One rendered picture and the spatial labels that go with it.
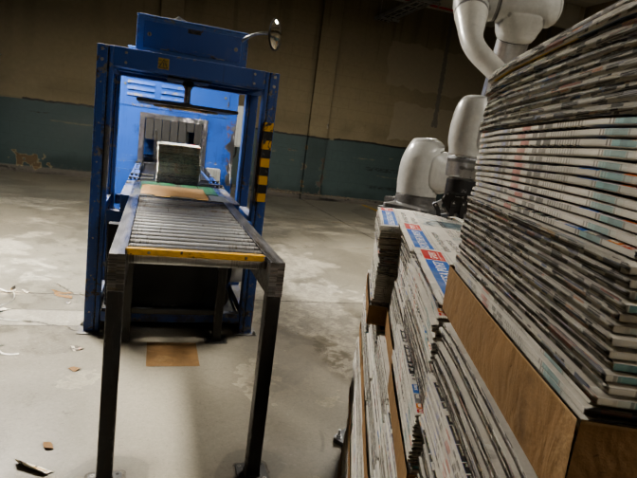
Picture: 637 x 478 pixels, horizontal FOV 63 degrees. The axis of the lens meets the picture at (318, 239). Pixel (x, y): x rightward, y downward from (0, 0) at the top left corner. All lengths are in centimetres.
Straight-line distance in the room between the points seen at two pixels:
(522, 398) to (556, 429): 4
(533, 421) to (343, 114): 1085
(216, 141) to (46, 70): 574
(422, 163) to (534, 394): 170
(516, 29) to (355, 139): 948
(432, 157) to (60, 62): 914
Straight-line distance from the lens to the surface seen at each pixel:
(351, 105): 1114
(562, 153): 32
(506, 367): 33
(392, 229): 110
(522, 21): 181
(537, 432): 29
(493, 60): 159
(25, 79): 1068
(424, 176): 196
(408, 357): 71
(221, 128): 533
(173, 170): 373
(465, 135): 136
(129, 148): 531
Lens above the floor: 121
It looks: 11 degrees down
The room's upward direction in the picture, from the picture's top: 8 degrees clockwise
